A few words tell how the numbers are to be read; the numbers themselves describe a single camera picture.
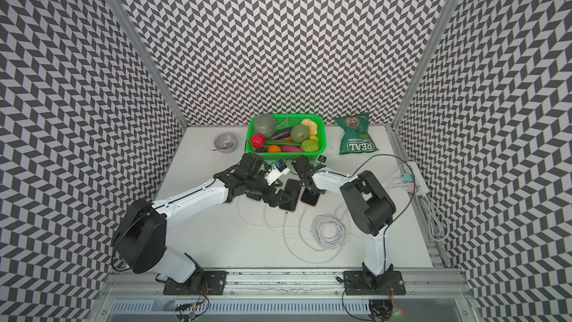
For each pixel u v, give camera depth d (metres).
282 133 1.08
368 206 0.50
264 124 1.03
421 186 0.94
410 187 0.94
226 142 1.08
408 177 0.96
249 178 0.68
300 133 1.05
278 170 0.74
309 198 0.91
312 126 1.11
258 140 1.00
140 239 0.43
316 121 1.12
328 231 0.84
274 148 1.02
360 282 0.73
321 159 0.89
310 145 0.99
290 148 1.02
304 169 0.77
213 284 0.73
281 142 1.06
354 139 1.05
